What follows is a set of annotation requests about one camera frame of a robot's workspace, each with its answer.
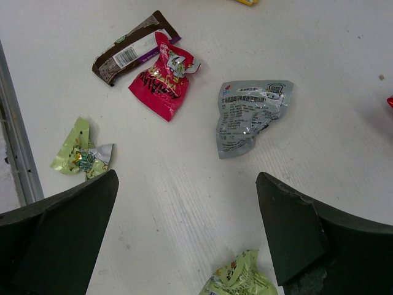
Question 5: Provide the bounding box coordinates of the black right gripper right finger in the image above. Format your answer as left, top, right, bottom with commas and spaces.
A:
256, 172, 392, 294

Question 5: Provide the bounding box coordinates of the brown chocolate bar wrapper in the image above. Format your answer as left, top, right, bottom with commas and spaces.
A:
92, 10, 181, 87

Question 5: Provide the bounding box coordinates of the pink snack packet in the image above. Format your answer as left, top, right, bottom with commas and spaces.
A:
128, 32, 201, 122

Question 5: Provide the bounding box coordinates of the yellow snack packet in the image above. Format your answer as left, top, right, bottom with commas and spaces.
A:
236, 0, 259, 6

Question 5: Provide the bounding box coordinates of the green snack packet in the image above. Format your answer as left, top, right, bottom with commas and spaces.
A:
200, 250, 278, 295
50, 117, 114, 181

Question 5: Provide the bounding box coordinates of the green snack packet right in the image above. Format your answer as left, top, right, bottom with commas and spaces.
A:
200, 250, 278, 295

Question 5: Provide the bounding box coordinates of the green snack packet front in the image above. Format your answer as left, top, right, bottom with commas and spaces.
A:
50, 117, 114, 181

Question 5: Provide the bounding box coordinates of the large red snack bag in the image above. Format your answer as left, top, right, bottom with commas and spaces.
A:
387, 96, 393, 108

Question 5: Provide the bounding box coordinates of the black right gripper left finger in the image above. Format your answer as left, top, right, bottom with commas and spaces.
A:
1, 170, 119, 294

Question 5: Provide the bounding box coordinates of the aluminium table frame rail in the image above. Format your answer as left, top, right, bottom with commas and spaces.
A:
1, 50, 44, 206

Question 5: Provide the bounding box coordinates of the grey foil snack packet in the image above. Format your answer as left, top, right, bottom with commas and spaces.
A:
216, 80, 294, 159

